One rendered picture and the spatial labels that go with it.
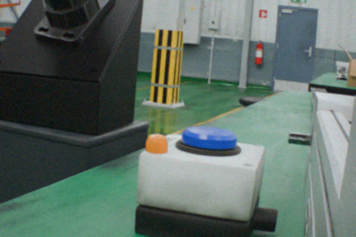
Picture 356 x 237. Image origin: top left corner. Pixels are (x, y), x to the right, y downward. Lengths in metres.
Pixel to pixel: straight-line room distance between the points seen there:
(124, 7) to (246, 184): 0.49
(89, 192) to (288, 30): 11.16
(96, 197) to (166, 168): 0.11
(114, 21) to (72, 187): 0.36
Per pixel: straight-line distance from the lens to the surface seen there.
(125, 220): 0.36
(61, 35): 0.71
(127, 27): 0.72
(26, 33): 0.77
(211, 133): 0.33
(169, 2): 6.84
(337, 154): 0.25
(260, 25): 11.67
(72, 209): 0.37
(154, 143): 0.32
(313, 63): 11.41
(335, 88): 2.48
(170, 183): 0.32
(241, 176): 0.31
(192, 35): 11.84
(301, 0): 11.54
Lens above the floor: 0.91
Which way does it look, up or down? 7 degrees down
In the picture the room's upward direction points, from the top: 5 degrees clockwise
